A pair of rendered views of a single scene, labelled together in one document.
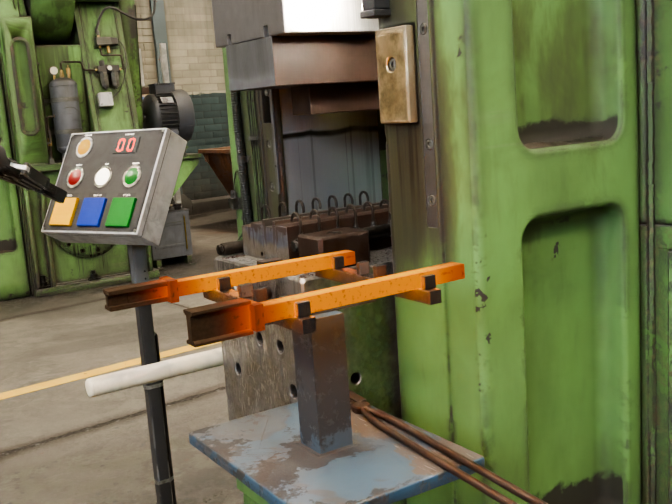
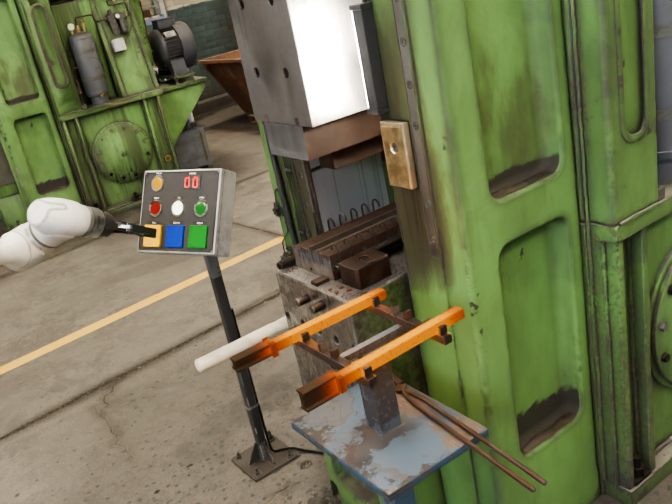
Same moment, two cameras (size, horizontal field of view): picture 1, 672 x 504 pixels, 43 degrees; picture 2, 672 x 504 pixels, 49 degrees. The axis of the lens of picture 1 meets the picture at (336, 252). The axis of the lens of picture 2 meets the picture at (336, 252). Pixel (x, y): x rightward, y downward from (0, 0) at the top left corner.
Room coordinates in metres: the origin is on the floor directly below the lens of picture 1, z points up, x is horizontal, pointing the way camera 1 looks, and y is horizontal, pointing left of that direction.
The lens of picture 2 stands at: (-0.24, 0.04, 1.76)
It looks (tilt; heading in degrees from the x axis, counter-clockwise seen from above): 22 degrees down; 1
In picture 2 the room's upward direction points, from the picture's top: 12 degrees counter-clockwise
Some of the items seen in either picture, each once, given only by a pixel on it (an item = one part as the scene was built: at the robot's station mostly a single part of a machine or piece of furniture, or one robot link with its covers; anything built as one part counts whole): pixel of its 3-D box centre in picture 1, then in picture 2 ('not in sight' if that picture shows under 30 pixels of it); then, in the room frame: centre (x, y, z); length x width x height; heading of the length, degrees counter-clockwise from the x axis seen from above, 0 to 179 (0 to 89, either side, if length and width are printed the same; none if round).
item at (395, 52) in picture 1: (396, 75); (398, 154); (1.57, -0.13, 1.27); 0.09 x 0.02 x 0.17; 33
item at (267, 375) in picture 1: (371, 344); (395, 314); (1.84, -0.07, 0.69); 0.56 x 0.38 x 0.45; 123
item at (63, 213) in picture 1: (65, 212); (153, 236); (2.14, 0.68, 1.01); 0.07 x 0.05 x 0.07; 58
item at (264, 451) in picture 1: (327, 449); (385, 427); (1.26, 0.04, 0.70); 0.40 x 0.30 x 0.02; 32
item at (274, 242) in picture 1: (346, 226); (367, 234); (1.88, -0.03, 0.96); 0.42 x 0.20 x 0.09; 123
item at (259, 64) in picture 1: (335, 62); (346, 120); (1.88, -0.03, 1.32); 0.42 x 0.20 x 0.10; 123
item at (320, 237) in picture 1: (334, 248); (365, 268); (1.65, 0.00, 0.95); 0.12 x 0.08 x 0.06; 123
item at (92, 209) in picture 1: (92, 212); (175, 236); (2.08, 0.59, 1.01); 0.07 x 0.05 x 0.07; 58
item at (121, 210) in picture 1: (122, 212); (198, 237); (2.03, 0.51, 1.01); 0.07 x 0.05 x 0.07; 58
